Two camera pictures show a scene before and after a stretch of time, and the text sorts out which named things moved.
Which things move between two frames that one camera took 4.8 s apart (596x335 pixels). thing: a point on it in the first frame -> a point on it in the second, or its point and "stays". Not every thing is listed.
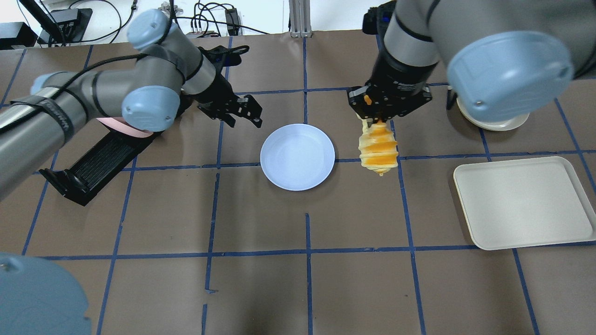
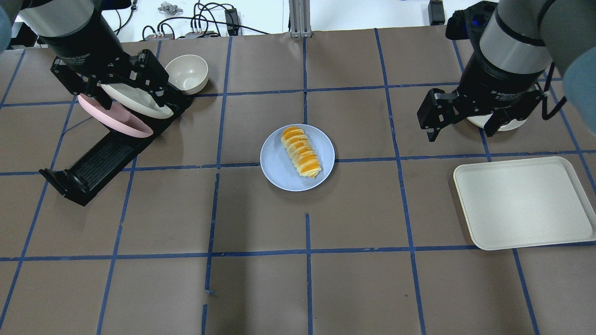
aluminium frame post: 301,25 stays
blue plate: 297,157 stays
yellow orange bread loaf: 378,147 -> 304,157
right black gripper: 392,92 -> 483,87
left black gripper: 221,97 -> 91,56
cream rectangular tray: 523,202 stays
